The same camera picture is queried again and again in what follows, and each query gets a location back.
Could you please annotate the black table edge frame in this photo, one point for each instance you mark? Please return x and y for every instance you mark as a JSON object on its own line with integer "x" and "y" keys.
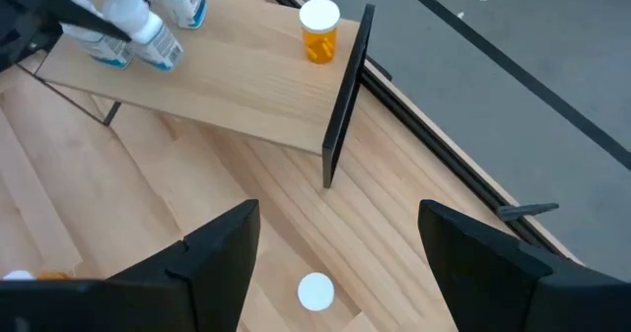
{"x": 443, "y": 146}

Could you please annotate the wooden shelf with black frame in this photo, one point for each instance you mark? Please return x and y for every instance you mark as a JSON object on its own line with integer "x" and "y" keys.
{"x": 236, "y": 90}

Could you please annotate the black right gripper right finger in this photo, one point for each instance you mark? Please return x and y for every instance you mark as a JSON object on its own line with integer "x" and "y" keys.
{"x": 493, "y": 283}

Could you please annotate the orange pill bottle white cap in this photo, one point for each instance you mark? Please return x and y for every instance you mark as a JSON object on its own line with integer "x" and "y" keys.
{"x": 315, "y": 291}
{"x": 34, "y": 275}
{"x": 320, "y": 41}

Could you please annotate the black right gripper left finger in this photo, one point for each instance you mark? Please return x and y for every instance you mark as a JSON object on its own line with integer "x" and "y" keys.
{"x": 197, "y": 283}

